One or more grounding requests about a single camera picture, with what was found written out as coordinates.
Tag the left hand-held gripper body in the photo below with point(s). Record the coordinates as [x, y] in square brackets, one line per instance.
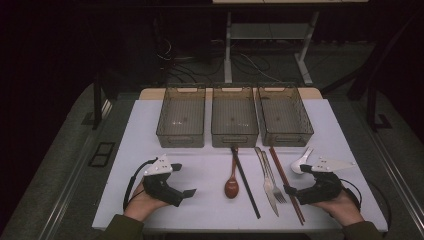
[160, 190]

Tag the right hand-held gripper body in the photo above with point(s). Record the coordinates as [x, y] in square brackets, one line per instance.
[321, 191]

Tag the red-brown chopstick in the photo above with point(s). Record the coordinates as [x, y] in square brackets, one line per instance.
[288, 186]

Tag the white ceramic spoon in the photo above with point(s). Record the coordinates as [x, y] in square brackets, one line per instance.
[297, 166]

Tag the silver fork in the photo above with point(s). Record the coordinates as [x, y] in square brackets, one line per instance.
[279, 196]

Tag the silver table knife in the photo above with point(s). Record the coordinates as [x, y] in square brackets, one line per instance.
[270, 193]

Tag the brown wooden spoon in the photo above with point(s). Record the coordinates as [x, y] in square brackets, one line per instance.
[231, 190]

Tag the black chopstick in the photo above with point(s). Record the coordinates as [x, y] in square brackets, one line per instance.
[245, 183]

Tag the clear smoky plastic bin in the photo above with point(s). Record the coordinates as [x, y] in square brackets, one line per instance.
[235, 116]
[283, 116]
[181, 116]

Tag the person's left hand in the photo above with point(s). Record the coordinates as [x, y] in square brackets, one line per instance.
[141, 205]

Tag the person's right hand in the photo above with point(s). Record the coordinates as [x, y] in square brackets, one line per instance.
[343, 208]

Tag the white table mat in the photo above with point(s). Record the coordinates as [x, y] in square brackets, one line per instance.
[206, 173]

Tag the black metal stand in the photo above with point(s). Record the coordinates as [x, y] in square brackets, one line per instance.
[97, 103]
[371, 106]

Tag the white metal desk frame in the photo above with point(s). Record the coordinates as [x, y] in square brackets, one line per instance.
[266, 31]

